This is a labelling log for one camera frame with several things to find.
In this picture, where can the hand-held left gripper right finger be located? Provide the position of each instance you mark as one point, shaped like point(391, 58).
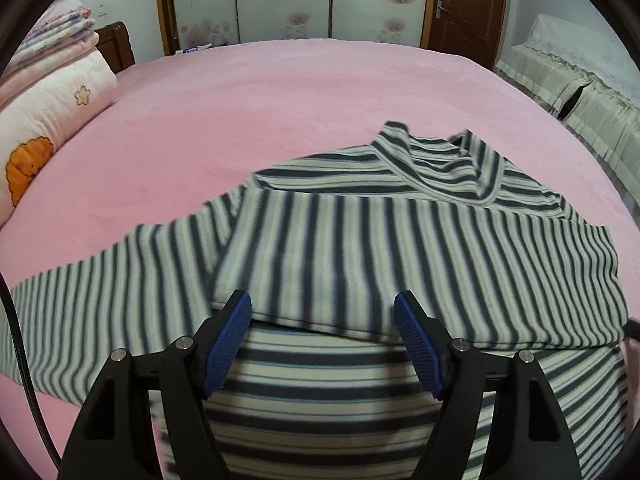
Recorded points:
point(417, 342)

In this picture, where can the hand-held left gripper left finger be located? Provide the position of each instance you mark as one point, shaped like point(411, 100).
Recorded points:
point(227, 342)

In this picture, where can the grey white striped shirt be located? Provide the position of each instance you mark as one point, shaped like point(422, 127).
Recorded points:
point(350, 240)

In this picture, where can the pink bed blanket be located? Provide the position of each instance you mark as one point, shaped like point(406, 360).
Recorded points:
point(250, 125)

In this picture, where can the small blue white box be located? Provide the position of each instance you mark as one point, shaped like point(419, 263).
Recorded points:
point(192, 50)

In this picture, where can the white pillow with orange print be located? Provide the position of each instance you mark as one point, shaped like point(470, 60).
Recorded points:
point(45, 110)

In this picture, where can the beige covered sofa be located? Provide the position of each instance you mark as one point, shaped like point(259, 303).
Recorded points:
point(550, 77)

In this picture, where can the brown wooden headboard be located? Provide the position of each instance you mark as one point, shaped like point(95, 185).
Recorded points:
point(117, 45)

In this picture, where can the brown wooden door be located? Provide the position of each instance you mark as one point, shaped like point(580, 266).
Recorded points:
point(467, 10)

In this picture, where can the white lace cloth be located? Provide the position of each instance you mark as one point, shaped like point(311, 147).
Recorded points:
point(575, 45)

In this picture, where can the floral sliding door wardrobe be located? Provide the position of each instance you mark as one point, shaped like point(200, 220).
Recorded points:
point(280, 0)

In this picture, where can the stack of folded blankets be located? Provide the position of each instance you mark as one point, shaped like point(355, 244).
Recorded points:
point(60, 30)

